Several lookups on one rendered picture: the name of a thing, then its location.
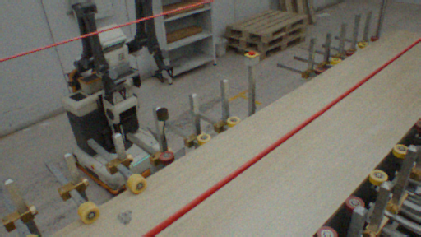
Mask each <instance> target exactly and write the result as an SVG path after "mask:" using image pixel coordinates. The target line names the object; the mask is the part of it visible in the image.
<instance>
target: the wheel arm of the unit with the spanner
mask: <svg viewBox="0 0 421 237"><path fill-rule="evenodd" d="M127 139H128V140H130V141H132V143H134V144H135V145H136V146H138V147H140V148H141V149H142V150H143V151H145V152H146V153H148V154H149V156H152V155H154V153H156V152H157V151H154V149H153V148H151V147H150V146H148V145H146V144H145V143H144V142H143V141H142V140H139V139H138V137H136V136H134V135H133V134H131V133H129V134H127Z"/></svg>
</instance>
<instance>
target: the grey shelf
mask: <svg viewBox="0 0 421 237"><path fill-rule="evenodd" d="M181 1H185V0H152V9H153V15H154V16H156V15H158V14H161V13H163V12H162V7H161V6H164V5H167V4H170V3H176V2H181ZM195 13H196V14H195ZM154 20H155V34H156V38H157V39H158V43H160V49H165V51H166V52H167V53H168V54H169V56H168V58H166V59H163V60H164V63H165V66H167V65H169V64H170V67H173V76H175V75H178V74H179V73H181V72H184V71H187V70H188V69H193V68H195V67H197V66H199V65H201V64H204V63H208V62H209V61H211V60H213V59H214V60H215V63H213V64H214V65H216V58H215V23H214V11H213V2H207V3H204V7H201V8H198V9H196V10H193V11H190V12H183V13H180V14H177V15H174V16H170V17H166V16H163V15H162V16H157V17H156V18H154ZM192 25H196V26H197V27H202V28H203V32H199V33H197V34H194V35H192V36H189V37H187V38H182V39H180V40H177V41H175V42H173V43H169V44H167V43H166V38H165V35H166V33H169V32H171V31H175V30H178V29H182V28H183V27H189V26H192ZM194 43H195V44H194ZM195 50H196V51H195ZM153 55H154V54H150V52H149V60H150V67H151V71H152V76H153V77H154V73H155V70H159V69H158V67H157V65H156V63H155V60H154V57H153ZM169 71H170V70H169ZM160 73H162V75H163V77H165V78H167V79H169V85H172V84H173V83H172V79H171V77H170V75H171V71H170V75H169V74H168V73H167V71H166V70H162V72H160Z"/></svg>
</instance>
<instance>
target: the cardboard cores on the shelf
mask: <svg viewBox="0 0 421 237"><path fill-rule="evenodd" d="M200 2H204V1H203V0H198V1H197V0H185V1H181V2H176V3H170V4H167V5H164V6H161V7H162V12H163V13H166V12H171V11H173V10H177V9H179V8H182V7H188V8H186V9H182V10H181V11H177V12H173V13H168V14H165V15H163V16H166V17H170V16H174V15H177V14H180V13H183V12H190V11H193V10H196V9H198V8H201V7H204V4H201V5H198V6H195V7H189V6H192V5H194V4H198V3H200ZM199 32H203V28H202V27H197V26H196V25H192V26H189V27H183V28H182V29H178V30H175V31H171V32H169V33H166V35H165V38H166V43H167V44H169V43H173V42H175V41H177V40H180V39H182V38H187V37H189V36H192V35H194V34H197V33H199Z"/></svg>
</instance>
